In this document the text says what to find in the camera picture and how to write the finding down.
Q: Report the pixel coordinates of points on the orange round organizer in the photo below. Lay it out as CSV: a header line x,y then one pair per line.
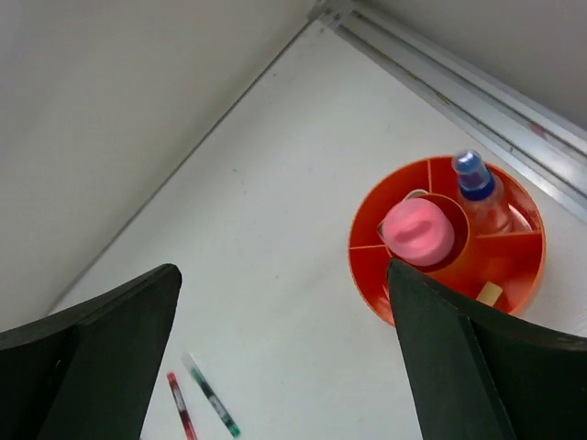
x,y
512,261

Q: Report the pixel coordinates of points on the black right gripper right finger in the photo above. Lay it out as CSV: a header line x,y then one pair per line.
x,y
478,373

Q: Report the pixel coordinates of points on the blue spray bottle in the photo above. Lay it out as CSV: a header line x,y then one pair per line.
x,y
483,197

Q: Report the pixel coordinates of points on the yellow eraser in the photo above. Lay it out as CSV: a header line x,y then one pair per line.
x,y
489,294

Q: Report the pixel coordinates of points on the aluminium side rail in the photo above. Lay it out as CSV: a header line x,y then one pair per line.
x,y
544,147

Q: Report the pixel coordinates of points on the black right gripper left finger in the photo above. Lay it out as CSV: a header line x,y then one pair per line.
x,y
88,372

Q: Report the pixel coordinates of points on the green pen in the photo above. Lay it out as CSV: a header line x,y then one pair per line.
x,y
220,409

